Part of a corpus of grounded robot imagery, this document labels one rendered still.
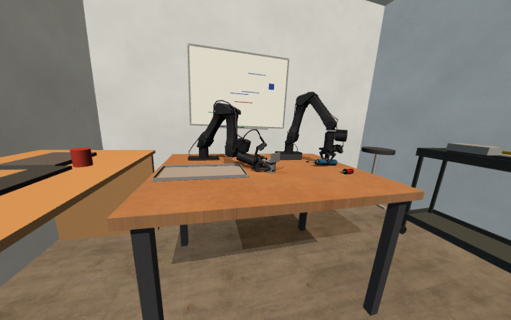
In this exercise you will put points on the blue electric screwdriver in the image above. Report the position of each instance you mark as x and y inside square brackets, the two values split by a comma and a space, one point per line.
[324, 162]

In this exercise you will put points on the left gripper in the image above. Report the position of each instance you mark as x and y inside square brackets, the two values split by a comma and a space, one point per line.
[328, 150]

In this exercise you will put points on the beige shallow tray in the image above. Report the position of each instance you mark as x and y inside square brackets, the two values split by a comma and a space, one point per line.
[199, 171]

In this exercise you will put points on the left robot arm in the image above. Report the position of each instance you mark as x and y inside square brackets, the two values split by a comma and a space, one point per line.
[293, 134]

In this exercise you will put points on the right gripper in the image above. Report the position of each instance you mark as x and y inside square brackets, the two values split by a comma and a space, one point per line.
[259, 163]

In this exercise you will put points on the beige l-shaped bracket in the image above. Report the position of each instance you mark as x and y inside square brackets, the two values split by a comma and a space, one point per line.
[275, 157]

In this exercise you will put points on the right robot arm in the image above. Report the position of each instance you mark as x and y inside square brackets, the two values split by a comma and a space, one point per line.
[234, 147]

